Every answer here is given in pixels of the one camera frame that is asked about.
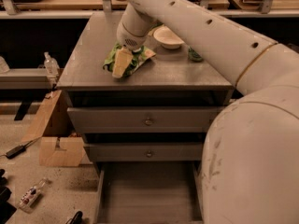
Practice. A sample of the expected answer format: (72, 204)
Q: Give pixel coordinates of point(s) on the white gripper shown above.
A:
(130, 39)

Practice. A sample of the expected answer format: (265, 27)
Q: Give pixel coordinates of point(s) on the green rice chip bag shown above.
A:
(140, 56)

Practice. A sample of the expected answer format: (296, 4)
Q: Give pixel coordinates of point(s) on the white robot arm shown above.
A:
(250, 166)

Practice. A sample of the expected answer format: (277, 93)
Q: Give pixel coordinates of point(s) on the grey drawer cabinet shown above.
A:
(169, 79)

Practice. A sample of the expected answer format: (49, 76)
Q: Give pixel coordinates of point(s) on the grey top drawer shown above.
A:
(142, 119)

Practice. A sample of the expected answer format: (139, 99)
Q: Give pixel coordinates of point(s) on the grey middle drawer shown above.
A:
(144, 152)

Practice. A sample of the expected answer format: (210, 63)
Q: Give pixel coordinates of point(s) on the open grey bottom drawer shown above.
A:
(159, 192)

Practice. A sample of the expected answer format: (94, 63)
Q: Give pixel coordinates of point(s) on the white ceramic bowl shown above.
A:
(167, 38)

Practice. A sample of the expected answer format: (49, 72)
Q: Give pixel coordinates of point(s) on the green soda can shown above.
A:
(194, 56)

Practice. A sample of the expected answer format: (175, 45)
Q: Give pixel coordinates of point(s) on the clear plastic bottle standing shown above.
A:
(51, 65)

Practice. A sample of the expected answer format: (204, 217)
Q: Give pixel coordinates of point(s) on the cardboard box left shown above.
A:
(60, 145)

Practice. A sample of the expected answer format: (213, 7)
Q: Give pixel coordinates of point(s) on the grey bench shelf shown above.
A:
(25, 79)

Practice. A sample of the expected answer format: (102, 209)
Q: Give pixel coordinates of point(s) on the black power adapter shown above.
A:
(15, 152)

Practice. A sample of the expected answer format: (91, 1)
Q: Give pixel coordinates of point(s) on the plastic bottle on floor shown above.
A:
(28, 199)

